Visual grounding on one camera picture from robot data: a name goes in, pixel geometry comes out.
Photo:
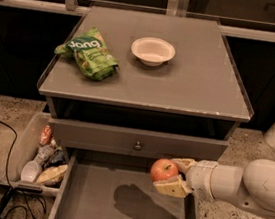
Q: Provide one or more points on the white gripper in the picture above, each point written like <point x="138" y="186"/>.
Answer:
<point x="199" y="176"/>

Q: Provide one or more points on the red apple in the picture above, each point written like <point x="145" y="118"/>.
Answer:
<point x="163" y="169"/>

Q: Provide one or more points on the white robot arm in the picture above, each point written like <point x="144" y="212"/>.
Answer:
<point x="251" y="188"/>

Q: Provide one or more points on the open grey middle drawer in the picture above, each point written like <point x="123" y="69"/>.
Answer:
<point x="101" y="185"/>

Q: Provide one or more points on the grey drawer cabinet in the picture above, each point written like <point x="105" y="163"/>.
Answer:
<point x="196" y="93"/>

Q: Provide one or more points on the closed top drawer with knob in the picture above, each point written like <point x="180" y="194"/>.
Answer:
<point x="132" y="141"/>

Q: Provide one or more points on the white paper bowl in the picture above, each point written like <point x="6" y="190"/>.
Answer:
<point x="152" y="51"/>

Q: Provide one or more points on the yellow snack bag in bin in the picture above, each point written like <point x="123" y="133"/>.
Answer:
<point x="52" y="175"/>

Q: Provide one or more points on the red packet in bin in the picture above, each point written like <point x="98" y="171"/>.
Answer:
<point x="46" y="136"/>

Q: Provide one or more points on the clear plastic storage bin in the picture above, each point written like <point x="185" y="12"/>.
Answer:
<point x="24" y="150"/>

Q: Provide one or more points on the white cup in bin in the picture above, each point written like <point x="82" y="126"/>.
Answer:
<point x="31" y="171"/>

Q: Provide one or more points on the green snack bag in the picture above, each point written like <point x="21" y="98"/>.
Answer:
<point x="90" y="53"/>

